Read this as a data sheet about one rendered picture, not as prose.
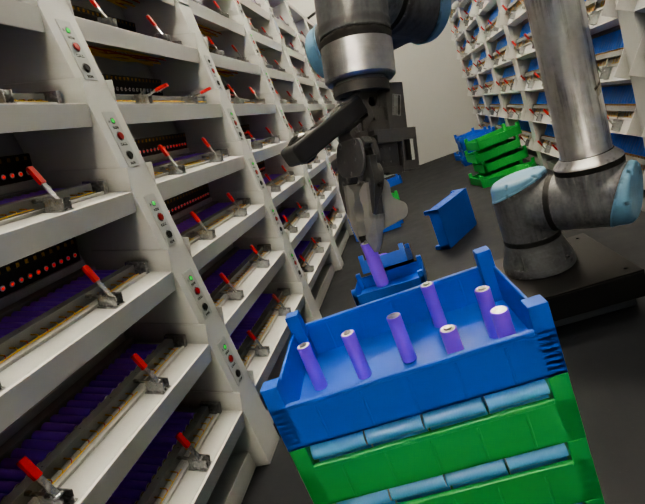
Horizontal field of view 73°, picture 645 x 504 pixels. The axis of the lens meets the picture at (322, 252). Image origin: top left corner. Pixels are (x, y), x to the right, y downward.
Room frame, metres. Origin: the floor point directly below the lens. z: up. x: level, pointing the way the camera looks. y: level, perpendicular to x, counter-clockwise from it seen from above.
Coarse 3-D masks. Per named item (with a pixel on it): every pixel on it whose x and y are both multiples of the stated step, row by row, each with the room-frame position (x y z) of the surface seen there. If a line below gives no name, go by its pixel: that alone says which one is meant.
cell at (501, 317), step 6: (498, 306) 0.42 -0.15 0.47; (504, 306) 0.41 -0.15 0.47; (492, 312) 0.41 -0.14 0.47; (498, 312) 0.41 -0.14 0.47; (504, 312) 0.40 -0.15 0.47; (492, 318) 0.41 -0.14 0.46; (498, 318) 0.40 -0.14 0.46; (504, 318) 0.40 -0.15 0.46; (510, 318) 0.40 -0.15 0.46; (498, 324) 0.40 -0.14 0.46; (504, 324) 0.40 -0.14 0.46; (510, 324) 0.40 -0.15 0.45; (498, 330) 0.41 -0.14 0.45; (504, 330) 0.40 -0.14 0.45; (510, 330) 0.40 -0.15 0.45; (498, 336) 0.41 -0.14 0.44; (504, 336) 0.40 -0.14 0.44
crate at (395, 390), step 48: (336, 336) 0.60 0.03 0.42; (384, 336) 0.58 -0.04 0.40; (432, 336) 0.53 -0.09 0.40; (480, 336) 0.48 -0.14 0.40; (528, 336) 0.37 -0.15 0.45; (288, 384) 0.49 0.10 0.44; (336, 384) 0.51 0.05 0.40; (384, 384) 0.40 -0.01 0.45; (432, 384) 0.39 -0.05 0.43; (480, 384) 0.38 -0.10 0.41; (288, 432) 0.42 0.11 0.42; (336, 432) 0.41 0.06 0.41
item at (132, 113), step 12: (108, 84) 1.06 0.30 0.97; (180, 96) 1.68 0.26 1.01; (204, 96) 1.64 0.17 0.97; (216, 96) 1.64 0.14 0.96; (120, 108) 1.07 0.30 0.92; (132, 108) 1.12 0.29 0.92; (144, 108) 1.17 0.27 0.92; (156, 108) 1.22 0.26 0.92; (168, 108) 1.28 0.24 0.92; (180, 108) 1.35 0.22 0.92; (192, 108) 1.42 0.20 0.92; (204, 108) 1.50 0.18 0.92; (216, 108) 1.60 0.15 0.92; (132, 120) 1.11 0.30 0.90; (144, 120) 1.16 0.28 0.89; (156, 120) 1.22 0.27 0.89; (168, 120) 1.27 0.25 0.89
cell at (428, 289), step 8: (424, 288) 0.54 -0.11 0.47; (432, 288) 0.54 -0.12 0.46; (424, 296) 0.55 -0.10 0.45; (432, 296) 0.54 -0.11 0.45; (432, 304) 0.54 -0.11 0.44; (440, 304) 0.54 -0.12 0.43; (432, 312) 0.54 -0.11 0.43; (440, 312) 0.54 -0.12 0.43; (432, 320) 0.55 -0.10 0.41; (440, 320) 0.54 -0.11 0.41
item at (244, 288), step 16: (240, 240) 1.68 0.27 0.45; (256, 240) 1.67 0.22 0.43; (272, 240) 1.65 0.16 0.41; (224, 256) 1.56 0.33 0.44; (240, 256) 1.55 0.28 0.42; (256, 256) 1.56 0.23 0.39; (272, 256) 1.58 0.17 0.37; (208, 272) 1.40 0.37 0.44; (224, 272) 1.41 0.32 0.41; (240, 272) 1.40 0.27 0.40; (256, 272) 1.43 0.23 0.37; (272, 272) 1.48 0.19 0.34; (208, 288) 1.27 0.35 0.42; (224, 288) 1.27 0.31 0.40; (240, 288) 1.30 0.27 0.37; (256, 288) 1.31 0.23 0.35; (224, 304) 1.19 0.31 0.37; (240, 304) 1.18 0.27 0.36; (224, 320) 1.09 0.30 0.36; (240, 320) 1.16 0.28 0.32
